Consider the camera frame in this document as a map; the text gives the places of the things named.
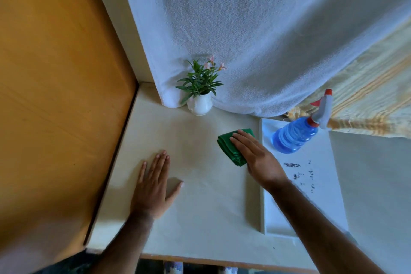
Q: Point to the blue spray bottle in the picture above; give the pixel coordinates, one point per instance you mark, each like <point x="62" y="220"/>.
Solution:
<point x="300" y="127"/>

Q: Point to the white towel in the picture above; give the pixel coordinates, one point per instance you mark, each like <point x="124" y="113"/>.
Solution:
<point x="257" y="33"/>

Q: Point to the yellow striped cloth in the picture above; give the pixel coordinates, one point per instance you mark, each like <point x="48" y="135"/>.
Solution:
<point x="372" y="100"/>

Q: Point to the green artificial plant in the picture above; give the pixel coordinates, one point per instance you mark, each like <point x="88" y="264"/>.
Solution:
<point x="200" y="78"/>

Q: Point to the person's left middle finger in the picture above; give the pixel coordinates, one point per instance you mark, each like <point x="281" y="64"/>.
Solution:
<point x="158" y="166"/>

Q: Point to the person's left forearm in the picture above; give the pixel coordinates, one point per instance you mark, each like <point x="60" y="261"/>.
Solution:
<point x="123" y="246"/>

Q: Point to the person's left little finger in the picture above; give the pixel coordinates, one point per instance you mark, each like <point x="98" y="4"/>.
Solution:
<point x="141" y="172"/>

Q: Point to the dark crumbs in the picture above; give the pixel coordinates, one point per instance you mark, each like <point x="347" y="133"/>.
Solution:
<point x="300" y="172"/>

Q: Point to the green cleaning cloth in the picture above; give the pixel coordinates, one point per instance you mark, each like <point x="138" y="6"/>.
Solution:
<point x="231" y="147"/>

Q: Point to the person's right hand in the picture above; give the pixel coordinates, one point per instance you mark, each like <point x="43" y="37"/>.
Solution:
<point x="260" y="159"/>

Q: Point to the person's right fingers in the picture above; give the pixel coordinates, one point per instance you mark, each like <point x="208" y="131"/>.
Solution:
<point x="241" y="142"/>

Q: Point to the person's left hand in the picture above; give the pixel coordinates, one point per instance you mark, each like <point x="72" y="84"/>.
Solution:
<point x="150" y="190"/>

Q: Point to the wooden cabinet panel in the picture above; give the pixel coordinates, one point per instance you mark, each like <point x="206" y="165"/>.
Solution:
<point x="57" y="106"/>

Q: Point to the white vase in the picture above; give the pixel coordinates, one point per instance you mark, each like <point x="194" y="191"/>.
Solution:
<point x="199" y="104"/>

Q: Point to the person's right forearm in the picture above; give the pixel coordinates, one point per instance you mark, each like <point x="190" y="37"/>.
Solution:
<point x="324" y="228"/>

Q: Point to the person's left thumb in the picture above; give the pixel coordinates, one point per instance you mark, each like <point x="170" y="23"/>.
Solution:
<point x="175" y="191"/>

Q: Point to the white tray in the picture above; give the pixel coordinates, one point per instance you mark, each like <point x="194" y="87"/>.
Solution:
<point x="308" y="184"/>

